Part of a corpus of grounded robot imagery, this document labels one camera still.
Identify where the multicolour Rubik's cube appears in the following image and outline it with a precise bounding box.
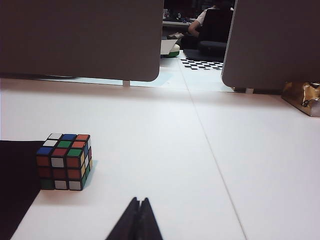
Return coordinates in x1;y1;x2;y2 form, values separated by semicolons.
36;133;93;192

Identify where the narrow grey desk divider panel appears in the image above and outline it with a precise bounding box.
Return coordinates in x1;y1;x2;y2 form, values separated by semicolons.
221;0;320;95

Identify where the black office chair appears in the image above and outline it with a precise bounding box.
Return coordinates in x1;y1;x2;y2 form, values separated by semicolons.
198;7;237;55

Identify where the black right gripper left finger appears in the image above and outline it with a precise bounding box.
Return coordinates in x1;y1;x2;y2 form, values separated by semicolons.
106;196;140;240

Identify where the seated person in white shirt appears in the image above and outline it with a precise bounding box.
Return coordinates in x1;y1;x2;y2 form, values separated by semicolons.
187;5;221;36

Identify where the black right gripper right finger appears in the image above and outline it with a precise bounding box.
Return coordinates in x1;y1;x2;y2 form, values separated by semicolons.
139;197;164;240

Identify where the black mouse pad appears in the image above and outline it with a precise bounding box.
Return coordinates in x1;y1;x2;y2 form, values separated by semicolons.
0;140;45;240

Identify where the black white checkerboard sheet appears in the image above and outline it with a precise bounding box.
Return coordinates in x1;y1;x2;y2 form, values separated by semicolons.
180;57;225;72

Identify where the white and green bowl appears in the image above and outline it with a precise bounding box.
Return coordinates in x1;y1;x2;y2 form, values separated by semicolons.
159;37;182;59

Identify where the wide grey desk divider panel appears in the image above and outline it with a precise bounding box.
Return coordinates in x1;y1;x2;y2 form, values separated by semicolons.
0;0;165;87

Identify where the crumpled gold foil bag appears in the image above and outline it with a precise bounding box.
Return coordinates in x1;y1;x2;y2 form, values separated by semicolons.
280;81;320;117

